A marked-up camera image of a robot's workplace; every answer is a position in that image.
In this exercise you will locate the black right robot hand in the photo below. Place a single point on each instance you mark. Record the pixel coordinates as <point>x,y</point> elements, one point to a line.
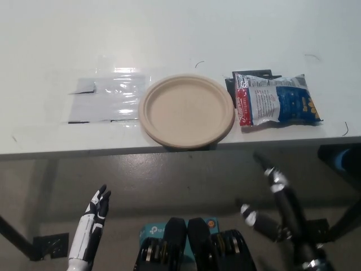
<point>287,209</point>

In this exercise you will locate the black and blue object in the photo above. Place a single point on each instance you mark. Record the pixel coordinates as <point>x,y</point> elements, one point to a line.
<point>338,159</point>

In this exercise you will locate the black table leg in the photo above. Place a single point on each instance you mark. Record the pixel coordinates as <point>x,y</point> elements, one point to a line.
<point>19,240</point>
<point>347,223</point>

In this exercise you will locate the white and black left hand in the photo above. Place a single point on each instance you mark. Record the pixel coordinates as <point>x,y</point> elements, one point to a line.
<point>86,234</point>

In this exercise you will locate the sunflower seed bag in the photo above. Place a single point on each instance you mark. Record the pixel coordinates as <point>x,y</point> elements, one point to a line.
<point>270,101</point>

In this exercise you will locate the teal router box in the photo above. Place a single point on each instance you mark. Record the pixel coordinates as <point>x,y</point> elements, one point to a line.
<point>152,230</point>

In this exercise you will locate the beige paper plate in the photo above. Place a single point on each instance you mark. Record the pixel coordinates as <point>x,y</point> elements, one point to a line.
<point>186,110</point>

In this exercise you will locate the clear plastic sheet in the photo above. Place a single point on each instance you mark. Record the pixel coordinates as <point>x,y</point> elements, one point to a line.
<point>107,98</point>

